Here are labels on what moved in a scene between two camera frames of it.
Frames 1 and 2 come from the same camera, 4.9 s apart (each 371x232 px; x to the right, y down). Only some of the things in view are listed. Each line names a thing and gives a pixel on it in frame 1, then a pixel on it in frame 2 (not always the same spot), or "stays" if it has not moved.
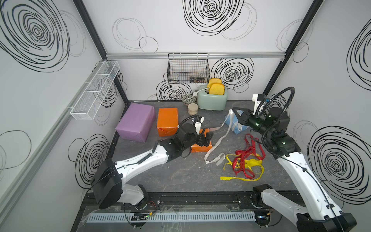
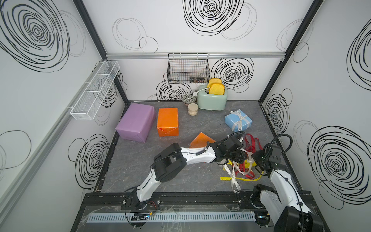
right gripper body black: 256,123 to 260,157
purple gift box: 135,123 stays
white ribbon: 231,113 to 235,186
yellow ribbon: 248,163 stays
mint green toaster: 207,102 stays
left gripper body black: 198,139 to 235,156
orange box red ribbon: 167,122 stays
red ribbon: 243,158 stays
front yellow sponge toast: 217,89 stays
